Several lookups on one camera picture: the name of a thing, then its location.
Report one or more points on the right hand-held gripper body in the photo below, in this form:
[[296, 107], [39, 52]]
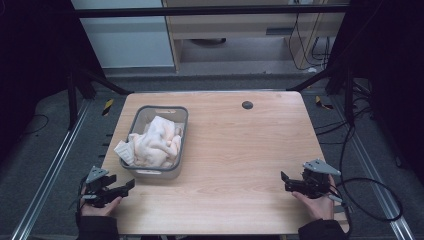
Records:
[[316, 181]]

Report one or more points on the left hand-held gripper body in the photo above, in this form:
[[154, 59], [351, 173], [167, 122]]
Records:
[[96, 193]]

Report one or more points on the cream white cloth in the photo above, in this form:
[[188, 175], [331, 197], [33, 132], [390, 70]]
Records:
[[156, 143]]

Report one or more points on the grey plastic basket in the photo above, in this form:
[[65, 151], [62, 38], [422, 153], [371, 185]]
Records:
[[146, 115]]

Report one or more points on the person's left hand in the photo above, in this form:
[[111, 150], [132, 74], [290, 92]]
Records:
[[100, 210]]

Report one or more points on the person's right hand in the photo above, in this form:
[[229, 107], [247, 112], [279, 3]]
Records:
[[316, 207]]

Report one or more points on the grey round table grommet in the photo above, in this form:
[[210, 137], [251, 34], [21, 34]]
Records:
[[247, 105]]

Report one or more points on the black metal stand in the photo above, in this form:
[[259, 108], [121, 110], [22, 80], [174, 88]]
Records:
[[71, 100], [349, 100]]

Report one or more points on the white cabinet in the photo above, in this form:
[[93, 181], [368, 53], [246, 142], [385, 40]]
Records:
[[126, 43]]

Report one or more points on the dark curtain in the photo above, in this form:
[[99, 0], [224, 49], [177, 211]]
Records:
[[33, 50], [393, 66]]

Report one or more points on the light wooden desk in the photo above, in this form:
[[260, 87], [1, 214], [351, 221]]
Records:
[[233, 28]]

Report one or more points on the black horizontal bar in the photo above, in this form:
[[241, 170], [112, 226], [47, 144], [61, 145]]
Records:
[[200, 11]]

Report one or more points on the metal floor rail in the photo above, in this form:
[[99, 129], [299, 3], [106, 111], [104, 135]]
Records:
[[370, 170], [50, 176]]

